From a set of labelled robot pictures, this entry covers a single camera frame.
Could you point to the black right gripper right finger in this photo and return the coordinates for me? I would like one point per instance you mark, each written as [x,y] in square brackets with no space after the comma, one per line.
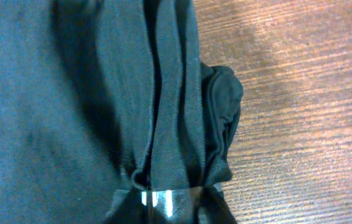
[211,207]

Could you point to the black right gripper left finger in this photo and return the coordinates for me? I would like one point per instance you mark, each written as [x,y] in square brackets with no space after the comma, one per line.
[127,207]

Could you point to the black garment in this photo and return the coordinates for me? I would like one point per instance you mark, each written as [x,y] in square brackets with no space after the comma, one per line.
[99,96]

